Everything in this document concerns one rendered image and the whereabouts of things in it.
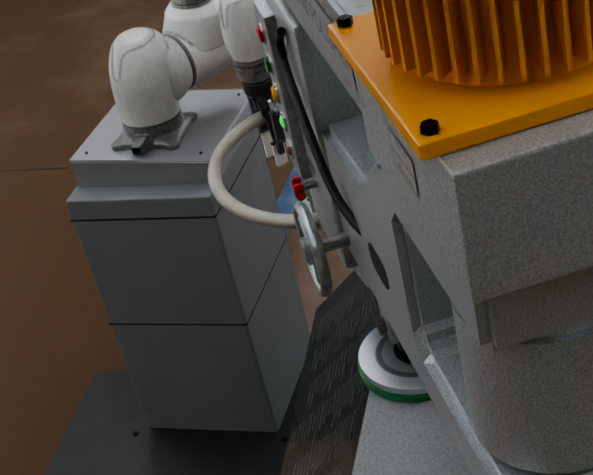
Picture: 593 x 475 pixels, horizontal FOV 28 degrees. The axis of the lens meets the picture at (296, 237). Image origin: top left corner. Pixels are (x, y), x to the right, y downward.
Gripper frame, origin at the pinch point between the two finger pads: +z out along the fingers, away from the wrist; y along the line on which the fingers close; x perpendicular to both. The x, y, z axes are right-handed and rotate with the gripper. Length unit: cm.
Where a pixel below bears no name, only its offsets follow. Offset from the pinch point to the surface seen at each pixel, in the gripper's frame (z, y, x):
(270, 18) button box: -72, 76, -26
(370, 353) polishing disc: -6, 81, -24
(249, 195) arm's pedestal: 24.1, -21.2, -1.7
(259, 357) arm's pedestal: 61, -4, -17
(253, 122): -10.5, 1.8, -4.3
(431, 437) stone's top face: -5, 103, -26
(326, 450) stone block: 4, 86, -38
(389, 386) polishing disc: -7, 91, -26
